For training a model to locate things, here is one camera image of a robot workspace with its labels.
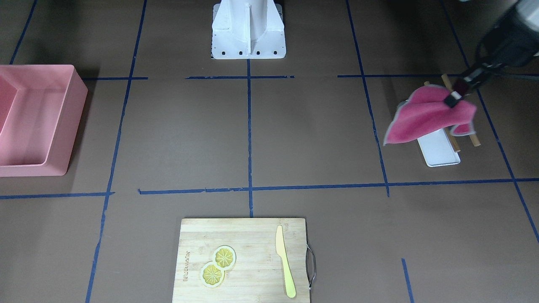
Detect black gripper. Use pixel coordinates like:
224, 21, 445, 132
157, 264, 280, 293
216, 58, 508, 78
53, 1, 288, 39
445, 63, 508, 109

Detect pink grey cloth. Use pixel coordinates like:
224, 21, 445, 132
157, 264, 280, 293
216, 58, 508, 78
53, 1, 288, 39
383, 85, 477, 145

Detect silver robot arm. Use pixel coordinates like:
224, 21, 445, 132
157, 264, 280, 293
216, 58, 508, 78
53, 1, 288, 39
444, 0, 539, 109

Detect wooden rack rod rear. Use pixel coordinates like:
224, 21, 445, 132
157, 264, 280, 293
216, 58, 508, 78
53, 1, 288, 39
440, 74, 481, 147

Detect white rectangular tray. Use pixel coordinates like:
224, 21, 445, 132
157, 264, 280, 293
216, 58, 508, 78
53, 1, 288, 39
398, 99, 461, 168

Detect yellow plastic knife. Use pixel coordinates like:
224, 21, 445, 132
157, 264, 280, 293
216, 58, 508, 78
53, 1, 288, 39
275, 226, 297, 298

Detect bamboo cutting board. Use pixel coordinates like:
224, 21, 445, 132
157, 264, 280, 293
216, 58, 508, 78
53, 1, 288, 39
172, 218, 311, 303

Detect lemon slice far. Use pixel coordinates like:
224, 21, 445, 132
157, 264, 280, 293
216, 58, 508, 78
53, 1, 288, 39
213, 245, 237, 271

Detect lemon slice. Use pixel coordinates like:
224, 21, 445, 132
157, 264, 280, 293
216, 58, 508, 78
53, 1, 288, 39
200, 262, 226, 288
213, 245, 237, 271

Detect lemon slice near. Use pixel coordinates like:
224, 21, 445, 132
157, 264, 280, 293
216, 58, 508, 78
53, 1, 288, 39
200, 262, 226, 288

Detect pink plastic bin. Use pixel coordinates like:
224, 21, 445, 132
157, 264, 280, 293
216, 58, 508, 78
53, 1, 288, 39
0, 64, 88, 177

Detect white pedestal column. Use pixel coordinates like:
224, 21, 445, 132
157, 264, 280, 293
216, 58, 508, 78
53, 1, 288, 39
211, 0, 287, 60

